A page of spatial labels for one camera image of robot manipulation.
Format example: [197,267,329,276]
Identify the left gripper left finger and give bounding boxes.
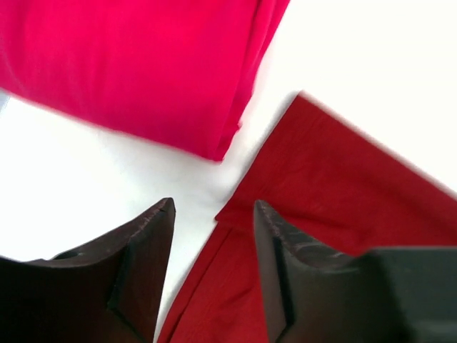
[1,198,176,342]

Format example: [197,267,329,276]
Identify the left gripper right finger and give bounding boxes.
[253,201,456,342]

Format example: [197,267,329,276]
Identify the dark red t shirt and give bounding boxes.
[159,96,456,342]

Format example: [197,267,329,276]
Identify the folded pink red t shirt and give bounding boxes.
[1,0,288,161]

